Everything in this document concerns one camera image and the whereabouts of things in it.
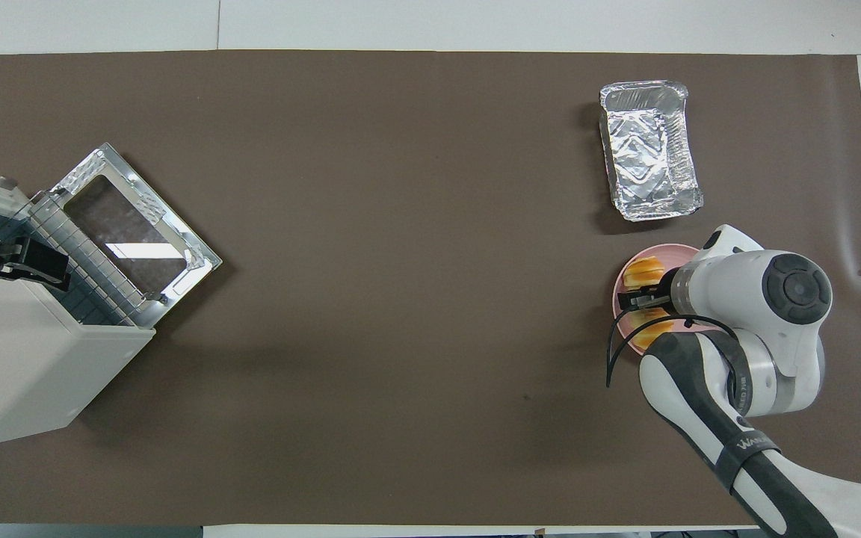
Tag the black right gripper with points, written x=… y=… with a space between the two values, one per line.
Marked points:
x=668 y=291

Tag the sliced yellow bread loaf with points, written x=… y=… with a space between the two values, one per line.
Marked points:
x=641 y=270

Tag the aluminium foil tray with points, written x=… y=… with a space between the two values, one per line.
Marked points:
x=651 y=153

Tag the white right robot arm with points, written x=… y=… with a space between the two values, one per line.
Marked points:
x=744 y=299

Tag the glass oven door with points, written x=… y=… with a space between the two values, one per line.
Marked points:
x=131 y=232

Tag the cream toaster oven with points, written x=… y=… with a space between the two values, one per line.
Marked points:
x=19 y=359

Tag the pink round plate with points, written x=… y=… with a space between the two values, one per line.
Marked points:
x=673 y=252

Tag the brown table mat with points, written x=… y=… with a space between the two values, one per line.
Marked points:
x=400 y=224

